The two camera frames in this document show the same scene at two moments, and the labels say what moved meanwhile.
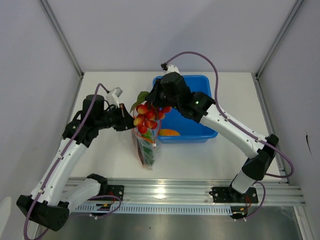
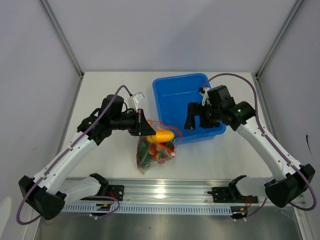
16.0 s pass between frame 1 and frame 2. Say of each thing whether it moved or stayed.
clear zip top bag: moved
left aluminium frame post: stayed
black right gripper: moved
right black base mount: stayed
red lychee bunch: moved
